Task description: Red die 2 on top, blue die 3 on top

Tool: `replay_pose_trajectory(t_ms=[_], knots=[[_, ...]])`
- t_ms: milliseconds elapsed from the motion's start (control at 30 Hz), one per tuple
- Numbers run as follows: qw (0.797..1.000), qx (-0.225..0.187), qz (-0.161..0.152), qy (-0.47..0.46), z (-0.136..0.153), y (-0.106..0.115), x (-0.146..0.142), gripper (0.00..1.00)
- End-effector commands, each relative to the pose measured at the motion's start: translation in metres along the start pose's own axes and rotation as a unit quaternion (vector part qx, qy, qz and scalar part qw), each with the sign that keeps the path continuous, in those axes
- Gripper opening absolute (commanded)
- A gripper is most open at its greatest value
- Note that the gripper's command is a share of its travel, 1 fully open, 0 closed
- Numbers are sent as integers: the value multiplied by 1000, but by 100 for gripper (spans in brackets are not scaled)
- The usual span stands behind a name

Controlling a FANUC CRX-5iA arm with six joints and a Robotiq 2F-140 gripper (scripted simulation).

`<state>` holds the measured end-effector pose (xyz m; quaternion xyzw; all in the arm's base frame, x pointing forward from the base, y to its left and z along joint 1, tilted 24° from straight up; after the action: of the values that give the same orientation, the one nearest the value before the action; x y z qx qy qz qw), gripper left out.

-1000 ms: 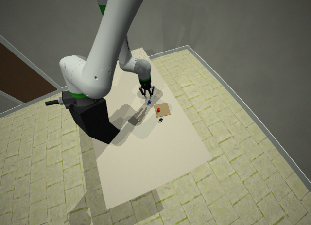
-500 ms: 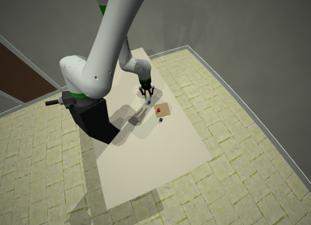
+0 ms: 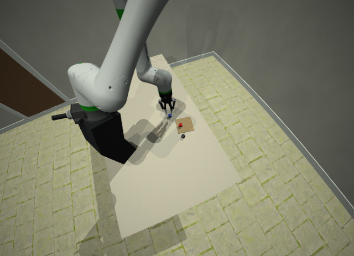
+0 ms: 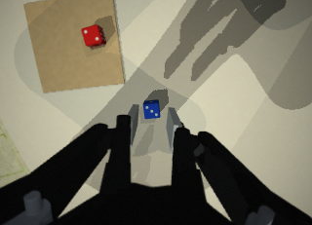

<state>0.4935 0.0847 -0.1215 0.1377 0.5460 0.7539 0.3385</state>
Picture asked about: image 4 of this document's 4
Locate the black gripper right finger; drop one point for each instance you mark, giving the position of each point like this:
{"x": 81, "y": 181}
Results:
{"x": 246, "y": 200}

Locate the tan square mat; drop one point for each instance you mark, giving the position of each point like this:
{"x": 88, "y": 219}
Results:
{"x": 63, "y": 60}

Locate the red die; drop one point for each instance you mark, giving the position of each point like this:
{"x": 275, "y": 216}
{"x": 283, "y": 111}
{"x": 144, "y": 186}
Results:
{"x": 93, "y": 36}

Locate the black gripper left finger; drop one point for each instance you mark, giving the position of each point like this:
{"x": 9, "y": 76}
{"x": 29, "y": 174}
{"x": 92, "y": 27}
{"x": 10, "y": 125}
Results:
{"x": 41, "y": 196}

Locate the blue die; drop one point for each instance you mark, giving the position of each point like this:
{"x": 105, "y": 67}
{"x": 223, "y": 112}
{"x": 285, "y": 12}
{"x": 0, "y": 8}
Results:
{"x": 151, "y": 109}

